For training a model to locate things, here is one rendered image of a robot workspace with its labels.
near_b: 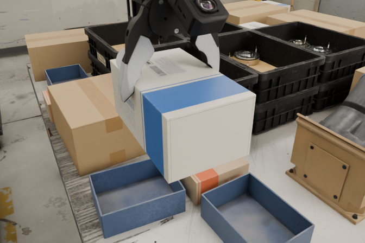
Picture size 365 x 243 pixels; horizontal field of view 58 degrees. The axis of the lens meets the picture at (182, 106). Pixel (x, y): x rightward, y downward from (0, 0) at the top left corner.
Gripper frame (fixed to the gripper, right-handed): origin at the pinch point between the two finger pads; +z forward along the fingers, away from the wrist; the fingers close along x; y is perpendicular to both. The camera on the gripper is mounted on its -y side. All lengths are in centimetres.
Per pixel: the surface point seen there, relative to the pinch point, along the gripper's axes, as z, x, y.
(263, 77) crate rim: 19, -45, 31
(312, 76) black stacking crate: 24, -68, 33
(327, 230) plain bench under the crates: 41, -35, -6
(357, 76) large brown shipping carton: 22, -79, 24
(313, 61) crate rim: 18, -67, 32
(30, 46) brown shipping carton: 24, 12, 115
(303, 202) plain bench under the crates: 41, -37, 3
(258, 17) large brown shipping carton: 23, -104, 104
